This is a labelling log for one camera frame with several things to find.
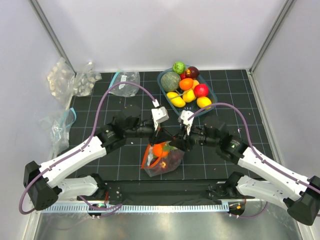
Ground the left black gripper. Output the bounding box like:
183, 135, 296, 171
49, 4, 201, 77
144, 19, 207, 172
125, 121, 174, 147

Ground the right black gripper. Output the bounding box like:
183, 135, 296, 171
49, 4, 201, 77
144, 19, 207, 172
168, 122, 219, 152

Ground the orange fruit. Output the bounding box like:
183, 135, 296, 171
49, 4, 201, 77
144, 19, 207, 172
152, 144, 169, 158
179, 78, 194, 91

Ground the clear bag with orange zipper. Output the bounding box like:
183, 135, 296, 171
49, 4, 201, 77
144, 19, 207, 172
140, 141, 185, 177

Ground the dark red apple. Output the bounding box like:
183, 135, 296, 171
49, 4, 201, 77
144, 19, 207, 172
151, 160, 169, 175

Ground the teal fruit bowl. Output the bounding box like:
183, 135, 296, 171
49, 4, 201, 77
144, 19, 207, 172
157, 68, 218, 116

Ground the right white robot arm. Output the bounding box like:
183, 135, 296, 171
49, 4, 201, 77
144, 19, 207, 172
171, 112, 320, 226

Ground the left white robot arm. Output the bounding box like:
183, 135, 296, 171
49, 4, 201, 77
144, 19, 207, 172
20, 105, 173, 211

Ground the clear bag with blue zipper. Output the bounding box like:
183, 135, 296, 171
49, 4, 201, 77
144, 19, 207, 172
109, 70, 140, 98

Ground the bag of white pieces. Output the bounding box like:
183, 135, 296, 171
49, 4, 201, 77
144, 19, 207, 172
73, 62, 102, 97
47, 57, 75, 109

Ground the crumpled clear bag blue zipper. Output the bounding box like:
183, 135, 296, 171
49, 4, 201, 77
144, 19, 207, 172
38, 107, 77, 156

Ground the yellow lemon front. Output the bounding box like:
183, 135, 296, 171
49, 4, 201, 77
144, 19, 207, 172
196, 96, 212, 109

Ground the yellow fruit centre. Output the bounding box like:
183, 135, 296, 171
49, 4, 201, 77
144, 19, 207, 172
182, 89, 197, 103

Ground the yellow fruit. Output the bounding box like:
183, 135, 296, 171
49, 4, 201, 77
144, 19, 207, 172
192, 79, 200, 89
182, 89, 197, 103

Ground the grey green melon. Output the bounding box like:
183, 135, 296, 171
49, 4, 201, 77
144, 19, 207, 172
160, 71, 181, 92

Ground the small green cabbage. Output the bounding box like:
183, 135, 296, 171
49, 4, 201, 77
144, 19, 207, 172
172, 61, 186, 75

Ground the dark red plum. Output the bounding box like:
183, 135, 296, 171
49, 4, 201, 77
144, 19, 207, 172
184, 66, 200, 79

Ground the black grid mat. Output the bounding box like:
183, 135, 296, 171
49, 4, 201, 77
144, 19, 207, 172
69, 69, 274, 181

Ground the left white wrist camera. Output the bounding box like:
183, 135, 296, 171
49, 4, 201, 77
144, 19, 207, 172
151, 106, 170, 130

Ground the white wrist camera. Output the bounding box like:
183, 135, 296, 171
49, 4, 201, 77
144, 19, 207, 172
178, 110, 194, 135
151, 106, 170, 130

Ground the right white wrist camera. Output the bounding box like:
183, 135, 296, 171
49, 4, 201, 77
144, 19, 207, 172
178, 110, 194, 135

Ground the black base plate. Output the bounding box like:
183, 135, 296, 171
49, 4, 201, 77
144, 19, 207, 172
99, 179, 244, 206

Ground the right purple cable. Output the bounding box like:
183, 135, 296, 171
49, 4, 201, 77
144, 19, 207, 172
188, 102, 320, 219

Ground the purple cable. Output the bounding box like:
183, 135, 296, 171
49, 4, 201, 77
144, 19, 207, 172
18, 81, 160, 216
188, 102, 320, 219

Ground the aluminium cable rail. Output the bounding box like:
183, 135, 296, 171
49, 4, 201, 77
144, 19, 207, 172
42, 202, 229, 214

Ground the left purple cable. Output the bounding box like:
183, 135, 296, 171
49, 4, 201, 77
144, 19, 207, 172
18, 81, 160, 216

